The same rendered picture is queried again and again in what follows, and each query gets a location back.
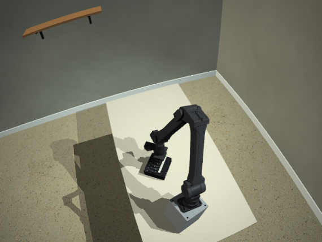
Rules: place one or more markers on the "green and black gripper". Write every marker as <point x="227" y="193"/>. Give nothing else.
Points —
<point x="162" y="154"/>

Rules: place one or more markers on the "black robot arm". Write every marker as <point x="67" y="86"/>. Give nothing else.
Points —
<point x="198" y="120"/>

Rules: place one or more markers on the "black lighting desk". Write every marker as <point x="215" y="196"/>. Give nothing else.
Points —
<point x="160" y="168"/>

